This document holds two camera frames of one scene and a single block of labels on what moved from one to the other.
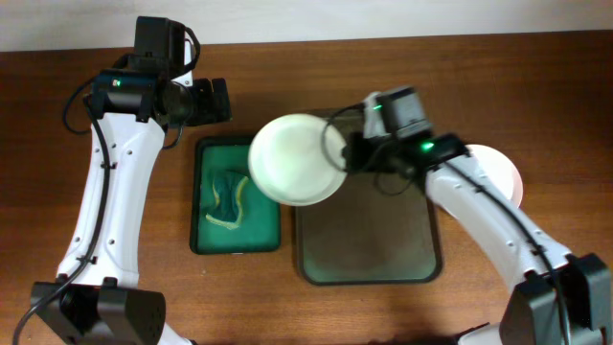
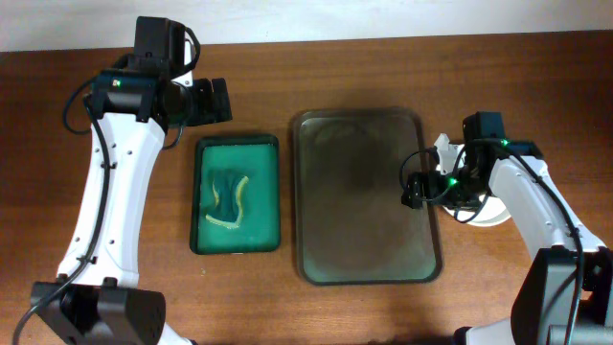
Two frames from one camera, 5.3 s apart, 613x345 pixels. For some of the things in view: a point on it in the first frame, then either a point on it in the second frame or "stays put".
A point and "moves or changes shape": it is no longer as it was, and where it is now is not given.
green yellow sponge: (227, 186) stays put
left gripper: (211, 110) stays put
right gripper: (351, 155) to (430, 177)
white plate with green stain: (297, 159) moves or changes shape
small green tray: (259, 229) stays put
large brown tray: (374, 228) stays put
